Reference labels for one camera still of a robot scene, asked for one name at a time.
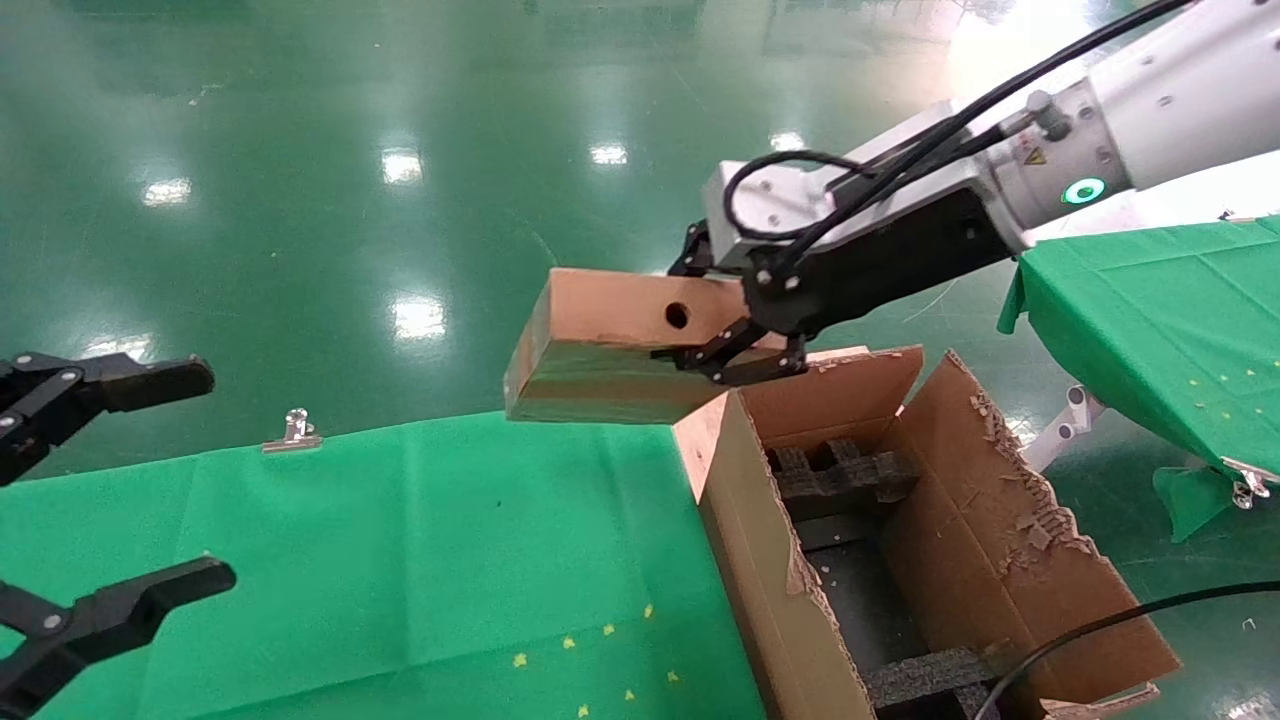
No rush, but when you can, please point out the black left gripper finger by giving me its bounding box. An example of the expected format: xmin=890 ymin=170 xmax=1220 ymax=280
xmin=0 ymin=556 xmax=238 ymax=720
xmin=0 ymin=352 xmax=216 ymax=488

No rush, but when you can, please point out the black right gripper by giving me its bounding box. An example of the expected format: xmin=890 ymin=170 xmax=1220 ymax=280
xmin=650 ymin=188 xmax=1018 ymax=388

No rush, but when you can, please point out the small cardboard box with hole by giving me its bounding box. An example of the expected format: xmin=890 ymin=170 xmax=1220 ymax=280
xmin=503 ymin=266 xmax=791 ymax=426

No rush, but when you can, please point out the large open cardboard carton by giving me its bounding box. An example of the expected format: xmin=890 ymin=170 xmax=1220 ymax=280
xmin=672 ymin=345 xmax=1183 ymax=720

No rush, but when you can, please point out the silver metal binder clip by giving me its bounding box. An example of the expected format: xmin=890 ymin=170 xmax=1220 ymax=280
xmin=262 ymin=408 xmax=323 ymax=454
xmin=1222 ymin=458 xmax=1273 ymax=511

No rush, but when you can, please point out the black foam insert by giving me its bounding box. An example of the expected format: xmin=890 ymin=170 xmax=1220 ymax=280
xmin=765 ymin=438 xmax=919 ymax=523
xmin=862 ymin=645 xmax=1016 ymax=720

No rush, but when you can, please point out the green tablecloth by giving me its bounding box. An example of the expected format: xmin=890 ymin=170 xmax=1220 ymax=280
xmin=0 ymin=410 xmax=771 ymax=720
xmin=997 ymin=215 xmax=1280 ymax=544

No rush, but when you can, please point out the white metal table leg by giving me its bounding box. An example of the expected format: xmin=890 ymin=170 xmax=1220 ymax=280
xmin=1022 ymin=385 xmax=1109 ymax=473

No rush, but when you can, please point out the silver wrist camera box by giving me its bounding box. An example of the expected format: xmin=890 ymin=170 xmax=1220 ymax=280
xmin=703 ymin=98 xmax=1001 ymax=273

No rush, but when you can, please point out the black looped camera cable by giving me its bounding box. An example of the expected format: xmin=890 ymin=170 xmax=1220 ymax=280
xmin=722 ymin=105 xmax=1061 ymax=243

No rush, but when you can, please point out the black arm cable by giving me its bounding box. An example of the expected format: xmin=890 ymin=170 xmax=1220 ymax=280
xmin=770 ymin=0 xmax=1196 ymax=276

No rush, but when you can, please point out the black hanging cable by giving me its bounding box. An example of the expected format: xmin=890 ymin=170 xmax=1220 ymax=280
xmin=975 ymin=582 xmax=1280 ymax=720

